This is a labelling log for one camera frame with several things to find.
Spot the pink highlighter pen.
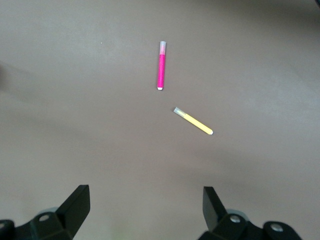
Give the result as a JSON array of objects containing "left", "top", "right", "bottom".
[{"left": 156, "top": 41, "right": 168, "bottom": 91}]

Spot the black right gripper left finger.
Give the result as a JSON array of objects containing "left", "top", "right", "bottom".
[{"left": 0, "top": 184, "right": 91, "bottom": 240}]

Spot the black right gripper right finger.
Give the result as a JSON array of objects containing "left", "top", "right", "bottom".
[{"left": 198, "top": 186, "right": 303, "bottom": 240}]

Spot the yellow highlighter pen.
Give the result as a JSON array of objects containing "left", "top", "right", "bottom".
[{"left": 173, "top": 106, "right": 214, "bottom": 136}]

